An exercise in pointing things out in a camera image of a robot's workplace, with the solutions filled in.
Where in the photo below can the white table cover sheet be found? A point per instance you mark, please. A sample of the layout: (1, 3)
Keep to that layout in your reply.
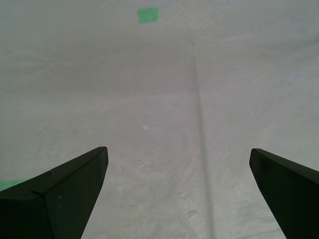
(174, 99)

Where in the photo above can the small green tape mark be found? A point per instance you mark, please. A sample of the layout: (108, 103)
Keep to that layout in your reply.
(148, 15)

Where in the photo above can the long green tape strip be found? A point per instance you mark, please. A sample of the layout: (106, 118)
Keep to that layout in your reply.
(8, 184)

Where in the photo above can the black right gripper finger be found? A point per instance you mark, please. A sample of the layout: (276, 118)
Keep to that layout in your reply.
(62, 204)
(294, 194)

